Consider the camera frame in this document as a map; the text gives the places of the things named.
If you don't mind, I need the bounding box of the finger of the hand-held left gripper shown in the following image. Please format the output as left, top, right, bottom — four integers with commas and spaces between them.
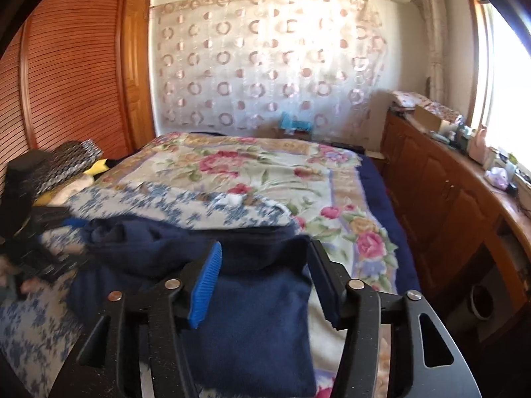
37, 208, 89, 233

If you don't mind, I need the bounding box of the grey patterned pillow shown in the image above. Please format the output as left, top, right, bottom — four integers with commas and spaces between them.
29, 141, 104, 197

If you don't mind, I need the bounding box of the navy t-shirt orange print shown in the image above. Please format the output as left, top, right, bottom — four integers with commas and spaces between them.
66, 216, 316, 386

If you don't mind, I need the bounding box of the wooden door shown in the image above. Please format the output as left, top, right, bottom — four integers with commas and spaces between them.
124, 0, 157, 150

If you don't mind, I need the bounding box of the white pillow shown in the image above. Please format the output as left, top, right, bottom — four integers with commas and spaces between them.
52, 174, 94, 206

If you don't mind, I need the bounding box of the navy bed sheet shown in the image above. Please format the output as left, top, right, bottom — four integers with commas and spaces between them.
357, 153, 421, 295

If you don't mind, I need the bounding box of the cardboard box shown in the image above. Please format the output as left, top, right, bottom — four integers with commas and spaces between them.
413, 103, 451, 133

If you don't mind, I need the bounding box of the sheer circle-patterned curtain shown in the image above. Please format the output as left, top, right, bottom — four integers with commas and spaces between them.
151, 0, 386, 142

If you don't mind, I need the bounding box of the white plastic bag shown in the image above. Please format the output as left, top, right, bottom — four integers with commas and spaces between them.
485, 167, 513, 189

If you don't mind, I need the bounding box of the long wooden cabinet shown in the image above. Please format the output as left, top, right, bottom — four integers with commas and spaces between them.
379, 108, 531, 311

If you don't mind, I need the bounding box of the dark round bin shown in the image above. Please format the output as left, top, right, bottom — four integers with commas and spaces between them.
469, 284, 496, 322

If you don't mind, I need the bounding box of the floral blanket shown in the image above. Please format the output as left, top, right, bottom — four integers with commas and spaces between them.
97, 132, 401, 398

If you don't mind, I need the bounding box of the teal box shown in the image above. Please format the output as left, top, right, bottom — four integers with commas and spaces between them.
279, 112, 313, 133

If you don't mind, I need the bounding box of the wooden louvered wardrobe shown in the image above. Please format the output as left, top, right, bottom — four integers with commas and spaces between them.
0, 0, 133, 166

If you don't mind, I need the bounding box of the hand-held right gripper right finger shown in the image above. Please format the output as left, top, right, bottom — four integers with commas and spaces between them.
309, 238, 482, 398

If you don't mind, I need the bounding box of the window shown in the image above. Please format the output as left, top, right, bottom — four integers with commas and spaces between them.
477, 0, 531, 162

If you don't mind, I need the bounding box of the pink jug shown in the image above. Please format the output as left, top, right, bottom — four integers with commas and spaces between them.
469, 126, 490, 164

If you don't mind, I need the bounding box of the floral wrapped box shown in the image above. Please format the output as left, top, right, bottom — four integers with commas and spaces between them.
392, 90, 461, 119

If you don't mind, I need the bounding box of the blue white patterned cloth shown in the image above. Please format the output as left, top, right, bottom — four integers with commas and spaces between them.
0, 184, 299, 365

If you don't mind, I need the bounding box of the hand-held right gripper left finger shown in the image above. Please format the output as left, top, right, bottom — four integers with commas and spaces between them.
58, 241, 222, 398

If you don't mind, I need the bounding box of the yellow plush toy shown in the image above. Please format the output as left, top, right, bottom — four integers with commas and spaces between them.
33, 158, 111, 206

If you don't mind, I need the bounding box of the floral side curtain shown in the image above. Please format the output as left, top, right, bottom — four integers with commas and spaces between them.
417, 0, 446, 104

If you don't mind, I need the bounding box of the person's left hand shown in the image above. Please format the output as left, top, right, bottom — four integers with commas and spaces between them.
0, 255, 40, 299

